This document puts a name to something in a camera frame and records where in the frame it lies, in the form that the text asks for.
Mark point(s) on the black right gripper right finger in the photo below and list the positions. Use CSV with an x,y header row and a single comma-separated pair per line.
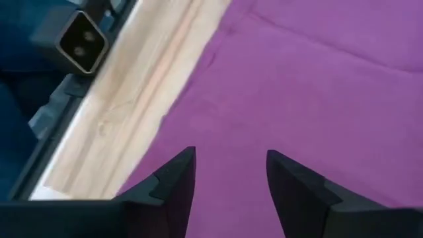
x,y
324,211

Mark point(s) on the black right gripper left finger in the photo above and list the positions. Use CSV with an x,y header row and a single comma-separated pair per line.
x,y
148,215

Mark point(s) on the purple cloth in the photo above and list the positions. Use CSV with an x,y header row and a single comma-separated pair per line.
x,y
297,92

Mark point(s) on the dark blue object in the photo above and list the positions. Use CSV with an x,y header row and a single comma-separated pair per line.
x,y
16,132

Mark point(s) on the black table frame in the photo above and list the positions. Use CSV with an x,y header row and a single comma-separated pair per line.
x,y
56,115

